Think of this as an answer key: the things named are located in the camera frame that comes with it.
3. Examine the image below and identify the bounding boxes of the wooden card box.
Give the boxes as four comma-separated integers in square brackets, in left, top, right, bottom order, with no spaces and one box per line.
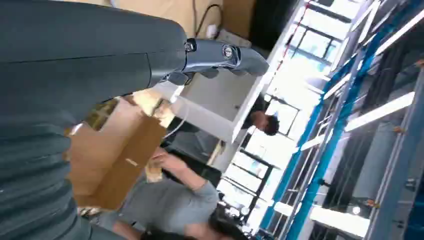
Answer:
[64,88,177,212]

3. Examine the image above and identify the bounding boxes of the person behind white screen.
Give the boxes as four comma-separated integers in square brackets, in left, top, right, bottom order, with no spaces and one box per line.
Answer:
[241,94,281,137]

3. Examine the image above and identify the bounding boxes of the white desk screen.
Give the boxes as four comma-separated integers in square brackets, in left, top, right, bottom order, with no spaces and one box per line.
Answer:
[155,64,276,144]

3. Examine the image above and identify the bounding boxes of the thin white cable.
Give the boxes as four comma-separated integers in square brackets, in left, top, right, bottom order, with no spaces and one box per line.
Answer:
[161,96,191,141]

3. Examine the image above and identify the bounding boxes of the white plug adapter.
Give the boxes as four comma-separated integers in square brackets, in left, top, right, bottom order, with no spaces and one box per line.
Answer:
[205,23,220,40]

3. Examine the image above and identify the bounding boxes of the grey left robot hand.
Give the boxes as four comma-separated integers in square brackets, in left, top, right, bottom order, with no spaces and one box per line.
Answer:
[0,0,270,134]

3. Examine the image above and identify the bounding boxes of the seated person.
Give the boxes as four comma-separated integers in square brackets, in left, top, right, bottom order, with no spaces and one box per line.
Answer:
[97,147,250,240]

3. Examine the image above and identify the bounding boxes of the brown cardboard box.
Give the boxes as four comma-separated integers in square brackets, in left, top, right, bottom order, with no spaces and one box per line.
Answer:
[221,0,258,40]

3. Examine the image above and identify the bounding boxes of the cards in person's hand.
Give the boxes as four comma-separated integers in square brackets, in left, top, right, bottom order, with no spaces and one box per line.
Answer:
[145,164,164,184]

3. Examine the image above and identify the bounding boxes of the ribbed grey left arm sleeve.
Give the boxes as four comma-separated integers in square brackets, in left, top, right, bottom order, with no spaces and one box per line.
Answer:
[0,123,128,240]

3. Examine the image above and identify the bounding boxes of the pale cards in box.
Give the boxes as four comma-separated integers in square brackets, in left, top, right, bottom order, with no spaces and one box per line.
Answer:
[131,88,176,129]

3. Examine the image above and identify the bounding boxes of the blue ceiling truss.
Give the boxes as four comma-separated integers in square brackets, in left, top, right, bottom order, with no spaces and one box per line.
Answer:
[259,0,424,240]

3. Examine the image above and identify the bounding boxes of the black cable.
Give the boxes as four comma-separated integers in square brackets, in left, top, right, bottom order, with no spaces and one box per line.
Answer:
[193,3,224,38]

